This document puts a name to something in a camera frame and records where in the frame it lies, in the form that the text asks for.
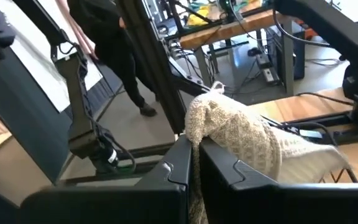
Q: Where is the black flat panel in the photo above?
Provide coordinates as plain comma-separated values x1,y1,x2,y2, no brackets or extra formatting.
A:
0,46,75,185

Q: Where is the black frame post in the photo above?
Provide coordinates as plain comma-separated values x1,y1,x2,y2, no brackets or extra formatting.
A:
116,0,188,135

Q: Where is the black stand with cables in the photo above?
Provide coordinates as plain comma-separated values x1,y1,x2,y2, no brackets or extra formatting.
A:
11,0,137,175

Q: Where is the white board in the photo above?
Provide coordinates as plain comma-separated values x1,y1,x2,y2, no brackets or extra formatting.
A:
0,0,104,113

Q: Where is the wooden table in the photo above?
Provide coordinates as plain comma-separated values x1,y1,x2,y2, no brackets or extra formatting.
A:
178,9,295,96

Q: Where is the person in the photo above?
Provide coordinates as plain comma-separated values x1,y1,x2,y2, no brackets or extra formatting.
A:
67,0,158,118

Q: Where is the white waffle towel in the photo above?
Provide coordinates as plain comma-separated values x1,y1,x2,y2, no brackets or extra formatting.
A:
184,80,352,224

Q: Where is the black computer tower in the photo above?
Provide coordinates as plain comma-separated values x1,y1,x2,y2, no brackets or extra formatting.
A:
265,26,306,80

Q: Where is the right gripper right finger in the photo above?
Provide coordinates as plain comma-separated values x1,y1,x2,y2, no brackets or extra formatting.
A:
199,138,277,224

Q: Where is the black table edge rail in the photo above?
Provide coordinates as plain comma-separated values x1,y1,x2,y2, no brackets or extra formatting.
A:
54,111,358,187

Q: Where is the yellow cloth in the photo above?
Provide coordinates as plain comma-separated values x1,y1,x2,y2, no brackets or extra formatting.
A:
186,5,211,27

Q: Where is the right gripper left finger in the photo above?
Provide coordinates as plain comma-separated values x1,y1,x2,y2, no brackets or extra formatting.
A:
135,136,194,224

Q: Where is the grey power strip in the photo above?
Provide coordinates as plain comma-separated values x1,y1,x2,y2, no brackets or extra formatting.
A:
255,53,280,85

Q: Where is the black wire basket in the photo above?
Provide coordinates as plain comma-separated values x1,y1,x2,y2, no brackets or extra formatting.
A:
321,167,358,184

